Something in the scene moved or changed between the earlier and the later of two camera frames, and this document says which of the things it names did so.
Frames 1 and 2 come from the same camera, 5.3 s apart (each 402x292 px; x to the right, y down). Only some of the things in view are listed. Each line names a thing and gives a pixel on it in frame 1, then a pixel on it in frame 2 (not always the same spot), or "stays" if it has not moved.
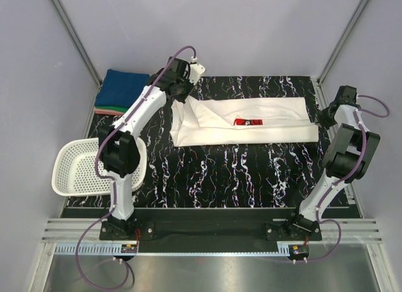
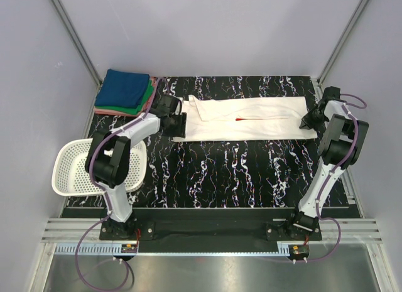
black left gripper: (181, 93) → (181, 125)
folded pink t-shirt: (107, 112) stays
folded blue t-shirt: (120, 89) stays
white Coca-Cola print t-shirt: (196, 121) stays
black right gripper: (324, 117) → (311, 118)
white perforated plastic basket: (74, 170) stays
